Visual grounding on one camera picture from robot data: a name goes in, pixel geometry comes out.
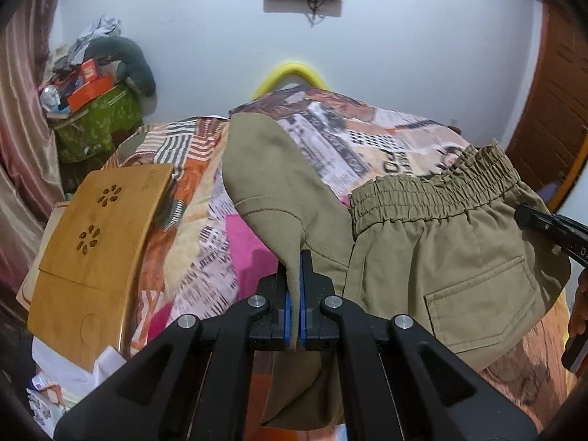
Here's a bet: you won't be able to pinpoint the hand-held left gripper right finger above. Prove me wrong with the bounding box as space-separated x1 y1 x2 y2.
298 249 538 441

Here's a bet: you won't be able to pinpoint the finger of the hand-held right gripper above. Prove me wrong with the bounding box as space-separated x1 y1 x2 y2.
513 203 571 254

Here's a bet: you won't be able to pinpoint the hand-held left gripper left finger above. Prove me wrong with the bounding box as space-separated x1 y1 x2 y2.
54 272 295 441

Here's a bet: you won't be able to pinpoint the khaki pants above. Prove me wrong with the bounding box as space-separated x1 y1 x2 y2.
221 112 573 430

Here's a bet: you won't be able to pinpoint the person's right hand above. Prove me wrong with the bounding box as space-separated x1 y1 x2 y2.
567 269 588 337

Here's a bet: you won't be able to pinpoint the grey-blue bag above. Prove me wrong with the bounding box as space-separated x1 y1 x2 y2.
535 181 559 204

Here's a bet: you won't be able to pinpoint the pink folded cloth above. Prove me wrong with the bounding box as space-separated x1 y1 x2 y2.
225 215 282 288

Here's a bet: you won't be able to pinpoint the printed blanket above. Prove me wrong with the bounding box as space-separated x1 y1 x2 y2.
103 83 580 441

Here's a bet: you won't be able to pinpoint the wooden door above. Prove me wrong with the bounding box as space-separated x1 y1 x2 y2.
503 4 588 212

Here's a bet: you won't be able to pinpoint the wooden lap desk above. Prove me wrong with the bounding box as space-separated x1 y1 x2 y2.
28 163 175 373

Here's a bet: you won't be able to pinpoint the white papers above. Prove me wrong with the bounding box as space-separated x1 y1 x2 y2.
25 344 121 429

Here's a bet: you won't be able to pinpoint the yellow curved headboard hoop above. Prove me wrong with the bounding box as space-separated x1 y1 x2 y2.
250 60 328 101

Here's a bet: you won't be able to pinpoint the green patterned box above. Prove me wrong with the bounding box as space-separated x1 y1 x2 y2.
50 82 143 164

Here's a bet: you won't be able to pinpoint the orange box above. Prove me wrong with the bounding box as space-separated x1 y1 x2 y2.
67 59 114 112

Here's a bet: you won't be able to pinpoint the grey neck pillow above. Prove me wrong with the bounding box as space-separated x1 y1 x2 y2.
83 37 157 97

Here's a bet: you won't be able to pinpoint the brown satin curtain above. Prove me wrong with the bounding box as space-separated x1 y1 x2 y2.
0 0 67 295

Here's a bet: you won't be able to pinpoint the silver round object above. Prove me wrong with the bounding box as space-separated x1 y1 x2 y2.
40 85 62 111

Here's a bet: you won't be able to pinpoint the hanging black cable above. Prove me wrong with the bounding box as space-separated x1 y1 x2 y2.
305 0 329 26

